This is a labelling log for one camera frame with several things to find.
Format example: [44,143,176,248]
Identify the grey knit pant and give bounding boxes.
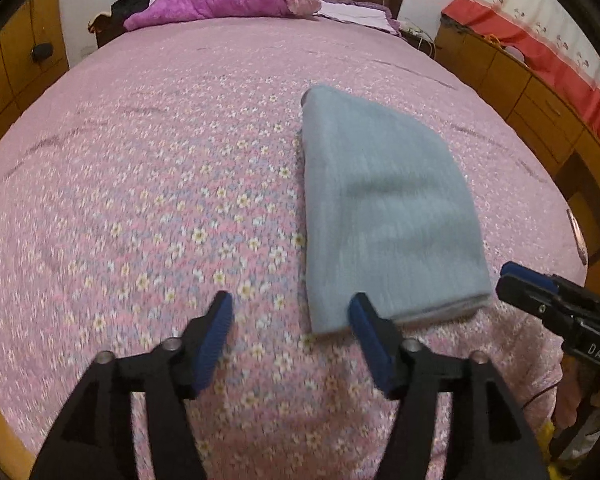
[301,86,492,334]

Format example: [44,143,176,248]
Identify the wooden dresser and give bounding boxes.
[434,22,600,295]

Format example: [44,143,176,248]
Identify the pink floral bedspread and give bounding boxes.
[0,18,586,479]

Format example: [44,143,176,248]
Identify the red floral curtain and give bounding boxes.
[442,0,600,139]

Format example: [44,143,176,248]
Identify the pink striped pillow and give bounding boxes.
[316,0,400,36]

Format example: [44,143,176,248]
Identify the black wardrobe knob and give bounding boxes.
[31,42,54,64]

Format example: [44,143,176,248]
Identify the wooden wardrobe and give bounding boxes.
[0,0,69,140]

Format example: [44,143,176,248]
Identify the dark clothes beside bed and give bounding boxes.
[87,0,149,48]

